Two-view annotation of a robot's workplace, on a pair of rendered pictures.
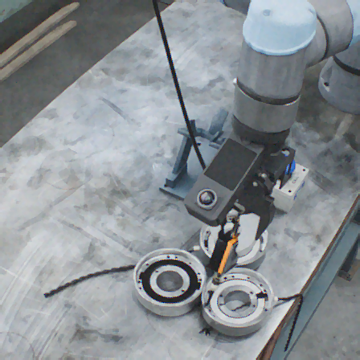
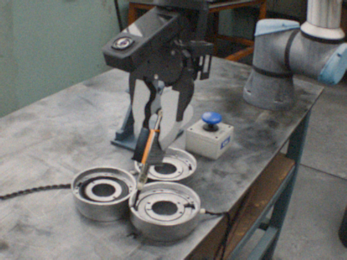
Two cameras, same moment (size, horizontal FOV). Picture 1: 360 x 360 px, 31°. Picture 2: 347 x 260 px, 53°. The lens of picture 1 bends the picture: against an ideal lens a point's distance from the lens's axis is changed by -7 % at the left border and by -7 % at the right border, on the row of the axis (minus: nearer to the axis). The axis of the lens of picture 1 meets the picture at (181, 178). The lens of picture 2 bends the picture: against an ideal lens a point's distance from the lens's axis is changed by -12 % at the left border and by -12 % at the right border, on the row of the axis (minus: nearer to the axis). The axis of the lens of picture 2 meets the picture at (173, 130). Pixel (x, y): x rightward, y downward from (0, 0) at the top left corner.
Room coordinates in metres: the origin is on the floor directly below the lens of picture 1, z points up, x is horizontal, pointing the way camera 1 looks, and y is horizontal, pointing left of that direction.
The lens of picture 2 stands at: (0.06, -0.09, 1.20)
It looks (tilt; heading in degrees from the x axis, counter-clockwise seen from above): 27 degrees down; 0
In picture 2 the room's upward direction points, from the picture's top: 3 degrees clockwise
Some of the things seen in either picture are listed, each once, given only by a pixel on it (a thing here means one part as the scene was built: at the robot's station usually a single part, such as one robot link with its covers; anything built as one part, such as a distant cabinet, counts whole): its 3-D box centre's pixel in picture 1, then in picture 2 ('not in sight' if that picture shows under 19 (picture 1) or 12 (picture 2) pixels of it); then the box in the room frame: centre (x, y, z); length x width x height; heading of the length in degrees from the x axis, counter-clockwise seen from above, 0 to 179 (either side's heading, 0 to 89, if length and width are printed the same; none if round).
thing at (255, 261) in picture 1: (233, 245); (165, 172); (0.63, -0.08, 0.82); 0.10 x 0.10 x 0.04
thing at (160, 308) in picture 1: (169, 284); (103, 194); (0.56, 0.01, 0.82); 0.10 x 0.10 x 0.04
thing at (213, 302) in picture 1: (237, 304); (164, 212); (0.52, -0.08, 0.82); 0.08 x 0.08 x 0.02
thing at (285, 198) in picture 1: (282, 180); (210, 136); (0.76, -0.17, 0.82); 0.08 x 0.07 x 0.05; 148
